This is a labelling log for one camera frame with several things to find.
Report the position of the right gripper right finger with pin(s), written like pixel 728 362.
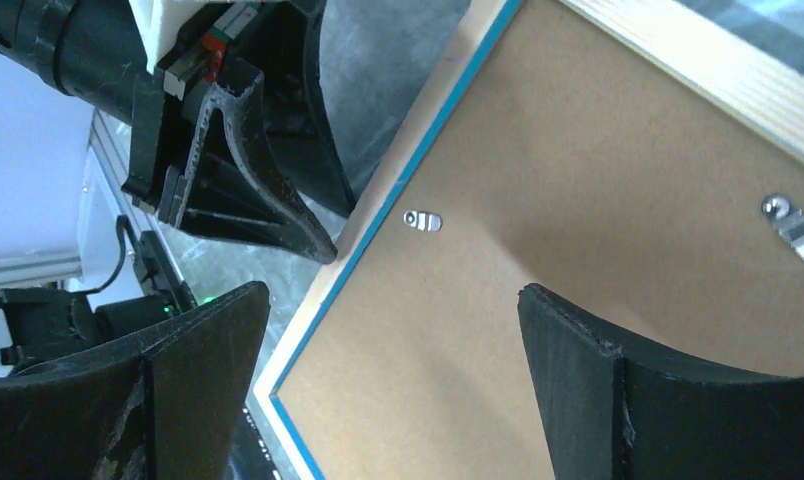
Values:
pixel 617 405

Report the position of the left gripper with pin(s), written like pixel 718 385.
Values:
pixel 234 179

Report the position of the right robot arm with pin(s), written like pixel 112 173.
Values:
pixel 47 324

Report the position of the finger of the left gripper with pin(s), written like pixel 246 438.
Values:
pixel 285 46

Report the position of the brown backing board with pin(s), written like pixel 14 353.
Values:
pixel 541 199

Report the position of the blue picture frame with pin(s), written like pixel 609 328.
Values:
pixel 375 218

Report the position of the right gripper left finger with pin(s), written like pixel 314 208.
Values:
pixel 160 403

